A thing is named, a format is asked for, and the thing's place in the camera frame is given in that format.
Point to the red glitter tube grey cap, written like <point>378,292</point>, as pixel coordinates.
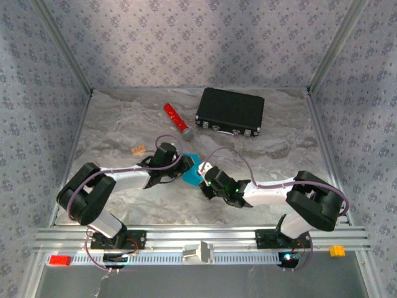
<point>175,118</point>

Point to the small orange wooden block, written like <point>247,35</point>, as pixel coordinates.
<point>138,150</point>

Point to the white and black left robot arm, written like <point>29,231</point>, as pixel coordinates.
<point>83,198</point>

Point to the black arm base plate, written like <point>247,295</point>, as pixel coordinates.
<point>141,239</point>
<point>263,239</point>

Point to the red toy brick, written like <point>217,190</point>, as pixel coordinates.
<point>60,260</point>

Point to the aluminium frame post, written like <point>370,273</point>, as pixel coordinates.
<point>334,46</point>
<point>66,46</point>

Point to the circuit board with LED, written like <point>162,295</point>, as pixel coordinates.
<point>116,258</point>
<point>288,257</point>

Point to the yellow toy brick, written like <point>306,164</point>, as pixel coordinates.
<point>337,251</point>

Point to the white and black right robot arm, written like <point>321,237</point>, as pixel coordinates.
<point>316,201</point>

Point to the aluminium mounting rail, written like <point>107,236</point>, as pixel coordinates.
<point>217,232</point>

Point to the black hard case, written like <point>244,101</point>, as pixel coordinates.
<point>231,108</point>

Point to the grey metal bracket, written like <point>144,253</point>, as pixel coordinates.
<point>198,252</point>

